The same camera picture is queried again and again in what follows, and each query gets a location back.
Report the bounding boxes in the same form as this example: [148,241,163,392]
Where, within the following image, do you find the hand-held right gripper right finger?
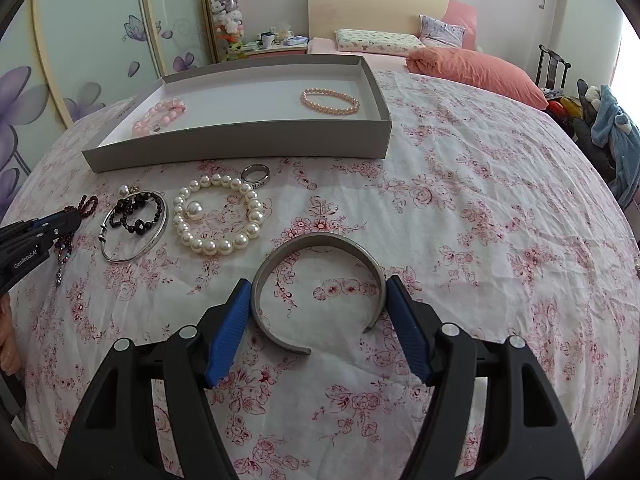
[385,275,586,480]

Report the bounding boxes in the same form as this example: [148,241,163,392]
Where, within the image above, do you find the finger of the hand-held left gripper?
[27,208,83,252]

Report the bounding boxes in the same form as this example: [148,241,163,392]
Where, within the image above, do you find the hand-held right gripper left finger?
[55,278,253,480]

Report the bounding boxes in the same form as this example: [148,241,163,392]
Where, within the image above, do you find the dark red bead bracelet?
[54,194,100,287]

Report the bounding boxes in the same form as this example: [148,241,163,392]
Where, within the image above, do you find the wide silver cuff bangle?
[250,232,387,360]

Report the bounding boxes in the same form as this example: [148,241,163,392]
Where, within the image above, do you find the white pearl bracelet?
[172,173,265,257]

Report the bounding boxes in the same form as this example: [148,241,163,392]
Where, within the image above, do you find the grey cardboard tray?
[81,54,392,174]

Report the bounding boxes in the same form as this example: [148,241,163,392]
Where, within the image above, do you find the person's left hand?
[0,305,22,377]

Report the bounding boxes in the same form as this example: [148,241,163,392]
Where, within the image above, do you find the thin silver bangle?
[99,190,169,263]

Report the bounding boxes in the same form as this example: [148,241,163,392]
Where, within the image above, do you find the floral pink white bedsheet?
[0,67,640,480]

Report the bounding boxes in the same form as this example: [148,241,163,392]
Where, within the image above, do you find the floral sliding door wardrobe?
[0,0,219,223]

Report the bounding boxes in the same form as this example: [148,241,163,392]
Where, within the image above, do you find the folded salmon quilt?
[405,47,550,111]

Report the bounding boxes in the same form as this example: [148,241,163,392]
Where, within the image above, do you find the clear tube of plush toys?
[206,0,246,62]

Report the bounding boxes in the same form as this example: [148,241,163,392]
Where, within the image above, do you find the red yellow toys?
[545,94,584,127]

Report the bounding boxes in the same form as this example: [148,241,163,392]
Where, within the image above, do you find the pink nightstand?
[227,40,309,62]

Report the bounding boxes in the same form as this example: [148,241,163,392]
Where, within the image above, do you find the blue plush garment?
[590,85,640,207]

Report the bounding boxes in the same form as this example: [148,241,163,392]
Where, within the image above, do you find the patterned cream pillow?
[334,28,424,57]

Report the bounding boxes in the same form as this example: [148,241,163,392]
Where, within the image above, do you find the pink bed sheet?
[306,37,416,74]

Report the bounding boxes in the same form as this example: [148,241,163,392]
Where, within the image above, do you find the purple print pillow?
[418,15,466,50]

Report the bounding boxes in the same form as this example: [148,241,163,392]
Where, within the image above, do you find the dark wooden chair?
[534,44,572,92]

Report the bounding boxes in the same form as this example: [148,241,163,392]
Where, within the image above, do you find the cream pink headboard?
[307,0,479,52]

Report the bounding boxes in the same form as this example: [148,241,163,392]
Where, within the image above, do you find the black bead bracelet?
[109,193,166,236]

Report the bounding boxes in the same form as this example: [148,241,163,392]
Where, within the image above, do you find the pink bead bracelet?
[132,99,187,136]

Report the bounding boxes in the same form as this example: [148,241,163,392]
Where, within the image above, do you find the silver ring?
[241,164,271,187]

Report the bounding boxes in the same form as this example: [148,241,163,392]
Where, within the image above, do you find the peach pearl bracelet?
[300,88,360,117]

